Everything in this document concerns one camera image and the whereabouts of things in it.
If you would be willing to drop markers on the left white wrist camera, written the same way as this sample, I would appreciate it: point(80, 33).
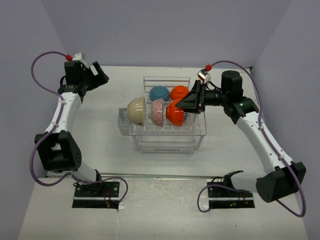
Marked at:
point(80, 57)

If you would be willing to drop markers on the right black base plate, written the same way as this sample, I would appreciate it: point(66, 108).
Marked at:
point(221, 198)

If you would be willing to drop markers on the white wire dish rack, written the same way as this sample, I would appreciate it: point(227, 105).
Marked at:
point(170, 138)

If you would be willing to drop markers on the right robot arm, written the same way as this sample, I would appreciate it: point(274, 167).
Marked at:
point(282, 176)

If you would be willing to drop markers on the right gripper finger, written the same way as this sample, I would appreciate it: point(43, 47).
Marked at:
point(195, 91)
point(189, 104)

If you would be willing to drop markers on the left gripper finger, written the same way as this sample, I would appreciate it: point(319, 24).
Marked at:
point(100, 79)
point(97, 67)

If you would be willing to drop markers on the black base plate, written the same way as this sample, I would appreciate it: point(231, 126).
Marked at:
point(96, 196)
point(221, 198)

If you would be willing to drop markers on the large orange ceramic bowl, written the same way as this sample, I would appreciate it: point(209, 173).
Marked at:
point(174, 114)

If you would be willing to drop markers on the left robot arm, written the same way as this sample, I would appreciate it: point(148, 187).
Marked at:
point(56, 147)

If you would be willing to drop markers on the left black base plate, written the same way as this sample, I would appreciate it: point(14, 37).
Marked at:
point(96, 196)

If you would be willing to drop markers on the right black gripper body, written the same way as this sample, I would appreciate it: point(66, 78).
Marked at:
point(213, 97)

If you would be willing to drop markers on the small orange plastic bowl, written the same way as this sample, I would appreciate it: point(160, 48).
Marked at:
point(178, 92)

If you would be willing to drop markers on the blue plastic bowl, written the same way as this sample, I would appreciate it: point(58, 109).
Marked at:
point(159, 92)

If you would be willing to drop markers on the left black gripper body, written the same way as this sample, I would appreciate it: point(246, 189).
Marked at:
point(83, 79)

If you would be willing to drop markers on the blue white patterned bowl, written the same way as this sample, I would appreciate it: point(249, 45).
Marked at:
point(185, 116)

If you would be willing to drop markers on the clear plastic cutlery holder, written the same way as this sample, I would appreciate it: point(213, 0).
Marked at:
point(123, 122)

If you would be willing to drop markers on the pink floral ceramic bowl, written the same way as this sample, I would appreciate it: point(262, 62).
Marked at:
point(156, 112)

